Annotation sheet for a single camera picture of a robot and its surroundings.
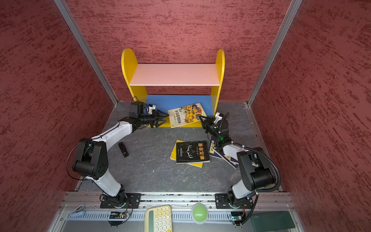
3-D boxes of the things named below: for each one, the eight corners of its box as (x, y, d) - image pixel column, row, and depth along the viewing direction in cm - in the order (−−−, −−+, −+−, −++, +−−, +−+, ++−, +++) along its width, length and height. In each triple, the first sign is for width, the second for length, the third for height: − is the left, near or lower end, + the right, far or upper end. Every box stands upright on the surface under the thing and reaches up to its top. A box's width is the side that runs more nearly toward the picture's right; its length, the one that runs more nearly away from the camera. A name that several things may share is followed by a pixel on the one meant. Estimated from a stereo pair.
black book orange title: (175, 163, 89) (174, 161, 86) (176, 143, 98) (176, 140, 95) (209, 163, 89) (209, 161, 86) (207, 143, 98) (207, 140, 96)
